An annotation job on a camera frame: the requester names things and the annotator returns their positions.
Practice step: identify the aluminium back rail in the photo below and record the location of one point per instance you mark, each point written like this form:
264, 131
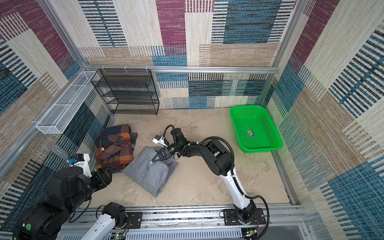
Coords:
189, 69

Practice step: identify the green plastic basket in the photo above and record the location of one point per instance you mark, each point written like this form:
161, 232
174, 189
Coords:
255, 130

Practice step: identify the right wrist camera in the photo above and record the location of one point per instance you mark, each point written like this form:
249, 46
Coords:
159, 140

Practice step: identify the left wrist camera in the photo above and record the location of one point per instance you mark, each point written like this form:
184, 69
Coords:
82, 161

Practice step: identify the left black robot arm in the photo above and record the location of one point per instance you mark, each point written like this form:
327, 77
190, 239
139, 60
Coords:
68, 189

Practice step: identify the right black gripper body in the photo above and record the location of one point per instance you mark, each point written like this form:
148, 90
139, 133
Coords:
170, 150

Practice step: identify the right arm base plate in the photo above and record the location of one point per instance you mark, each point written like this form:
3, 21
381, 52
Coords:
230, 217

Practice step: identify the aluminium front rail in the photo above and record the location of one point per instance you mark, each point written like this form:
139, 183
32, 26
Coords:
211, 216

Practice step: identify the black wire shelf rack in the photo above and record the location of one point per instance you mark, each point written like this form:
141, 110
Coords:
127, 91

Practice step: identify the aluminium rail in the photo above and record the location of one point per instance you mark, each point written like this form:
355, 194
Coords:
211, 216
189, 69

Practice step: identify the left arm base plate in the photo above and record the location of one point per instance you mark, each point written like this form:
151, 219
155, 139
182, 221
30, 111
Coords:
134, 220

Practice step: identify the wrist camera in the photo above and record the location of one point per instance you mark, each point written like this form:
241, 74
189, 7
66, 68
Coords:
82, 161
159, 140

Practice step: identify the white wire mesh tray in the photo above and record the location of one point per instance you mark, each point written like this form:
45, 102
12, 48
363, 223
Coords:
58, 117

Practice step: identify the grey long sleeve shirt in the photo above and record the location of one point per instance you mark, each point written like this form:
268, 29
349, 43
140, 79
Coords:
151, 176

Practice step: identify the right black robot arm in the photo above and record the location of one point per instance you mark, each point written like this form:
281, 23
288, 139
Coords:
219, 157

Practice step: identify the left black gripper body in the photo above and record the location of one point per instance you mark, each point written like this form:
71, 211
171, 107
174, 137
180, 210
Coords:
99, 180

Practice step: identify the folded plaid flannel shirt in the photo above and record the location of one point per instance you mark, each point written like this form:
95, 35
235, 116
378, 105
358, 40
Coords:
113, 148

